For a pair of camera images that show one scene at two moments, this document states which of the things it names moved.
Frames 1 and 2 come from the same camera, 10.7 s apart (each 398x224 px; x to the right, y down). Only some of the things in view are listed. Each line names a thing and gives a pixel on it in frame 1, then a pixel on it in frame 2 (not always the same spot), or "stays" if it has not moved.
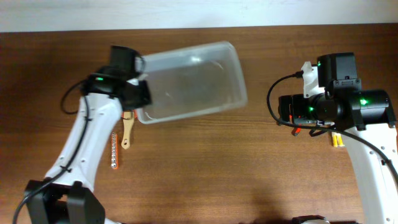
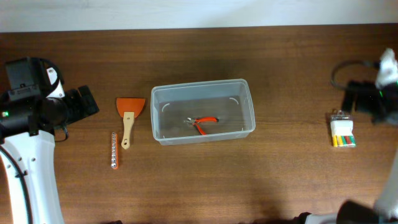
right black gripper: [295, 101] → [364, 90]
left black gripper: [147, 98] → [84, 109]
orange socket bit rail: [114, 158] stays
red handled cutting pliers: [295, 130] → [203, 119]
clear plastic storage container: [193, 81] → [201, 112]
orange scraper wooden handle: [128, 117] stays
